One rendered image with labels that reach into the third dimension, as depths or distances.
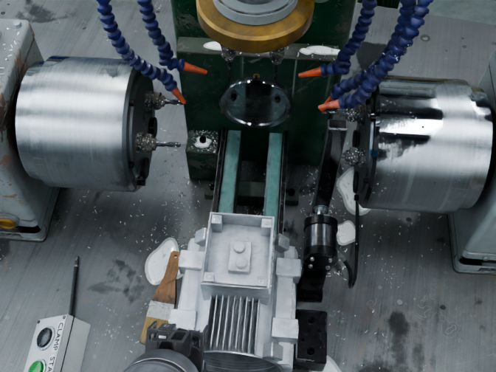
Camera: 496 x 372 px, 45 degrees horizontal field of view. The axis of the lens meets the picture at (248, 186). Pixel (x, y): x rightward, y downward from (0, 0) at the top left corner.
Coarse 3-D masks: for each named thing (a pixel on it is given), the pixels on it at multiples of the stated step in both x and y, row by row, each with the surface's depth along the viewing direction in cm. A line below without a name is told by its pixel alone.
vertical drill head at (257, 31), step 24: (216, 0) 87; (240, 0) 86; (264, 0) 86; (288, 0) 87; (312, 0) 90; (216, 24) 87; (240, 24) 87; (264, 24) 87; (288, 24) 87; (240, 48) 88; (264, 48) 87
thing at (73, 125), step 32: (32, 64) 109; (64, 64) 107; (96, 64) 107; (32, 96) 103; (64, 96) 103; (96, 96) 103; (128, 96) 103; (160, 96) 115; (32, 128) 103; (64, 128) 102; (96, 128) 102; (128, 128) 104; (32, 160) 107; (64, 160) 105; (96, 160) 104; (128, 160) 106
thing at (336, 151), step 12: (336, 120) 89; (336, 132) 88; (324, 144) 92; (336, 144) 91; (324, 156) 94; (336, 156) 94; (324, 168) 97; (336, 168) 96; (324, 180) 100; (324, 192) 103; (312, 204) 109; (324, 204) 106
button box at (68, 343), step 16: (48, 320) 92; (64, 320) 90; (80, 320) 92; (64, 336) 89; (80, 336) 91; (32, 352) 90; (48, 352) 88; (64, 352) 88; (80, 352) 90; (48, 368) 86; (64, 368) 87; (80, 368) 90
